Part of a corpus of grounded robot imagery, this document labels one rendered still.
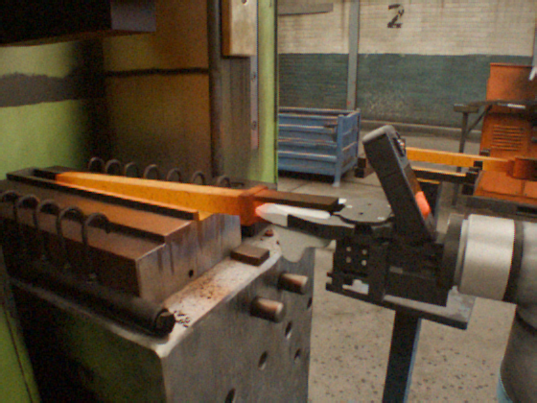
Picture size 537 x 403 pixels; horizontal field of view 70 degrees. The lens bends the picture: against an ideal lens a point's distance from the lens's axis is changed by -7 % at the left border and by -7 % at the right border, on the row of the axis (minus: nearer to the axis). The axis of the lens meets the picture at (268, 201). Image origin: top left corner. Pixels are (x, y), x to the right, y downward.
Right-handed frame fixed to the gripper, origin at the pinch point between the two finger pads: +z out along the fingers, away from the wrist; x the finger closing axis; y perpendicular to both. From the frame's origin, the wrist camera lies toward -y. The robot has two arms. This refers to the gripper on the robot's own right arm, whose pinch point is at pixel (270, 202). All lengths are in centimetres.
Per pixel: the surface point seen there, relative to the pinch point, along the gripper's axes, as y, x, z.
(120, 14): -21.3, -2.1, 18.5
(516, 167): 4, 53, -28
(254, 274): 10.5, 1.5, 3.3
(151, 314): 7.4, -14.7, 5.1
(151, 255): 4.0, -10.1, 9.0
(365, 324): 102, 128, 18
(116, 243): 3.5, -10.4, 13.8
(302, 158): 77, 349, 148
